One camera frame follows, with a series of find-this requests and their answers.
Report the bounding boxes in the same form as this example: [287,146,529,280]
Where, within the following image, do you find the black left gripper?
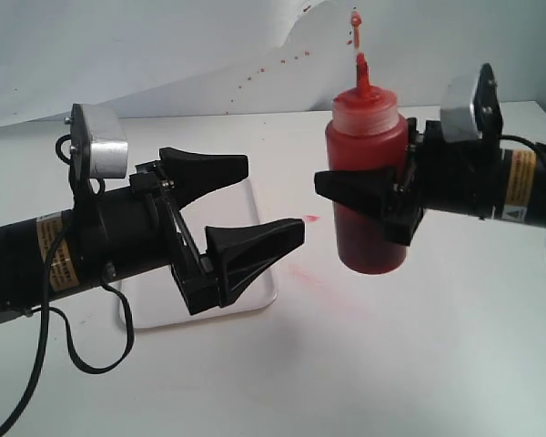
[129,147,305,315]

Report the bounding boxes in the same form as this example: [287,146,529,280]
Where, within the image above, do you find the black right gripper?
[314,117,502,246]

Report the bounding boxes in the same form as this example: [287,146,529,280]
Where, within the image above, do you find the red sauce squeeze bottle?
[325,9,410,275]

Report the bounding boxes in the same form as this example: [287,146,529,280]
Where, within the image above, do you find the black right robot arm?
[314,117,546,246]

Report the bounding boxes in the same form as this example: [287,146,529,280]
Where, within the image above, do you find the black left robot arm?
[0,147,305,324]

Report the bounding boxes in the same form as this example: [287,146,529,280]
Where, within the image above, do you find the white rectangular plastic tray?
[118,179,278,330]

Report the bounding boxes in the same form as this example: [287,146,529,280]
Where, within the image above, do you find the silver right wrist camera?
[440,63,503,143]

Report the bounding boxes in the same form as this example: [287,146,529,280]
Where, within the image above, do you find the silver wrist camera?
[70,104,128,180]
[440,63,503,143]

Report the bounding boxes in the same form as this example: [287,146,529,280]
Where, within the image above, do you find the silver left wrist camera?
[70,104,128,180]

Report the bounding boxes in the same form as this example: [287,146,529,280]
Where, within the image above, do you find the black left camera cable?
[0,134,136,437]

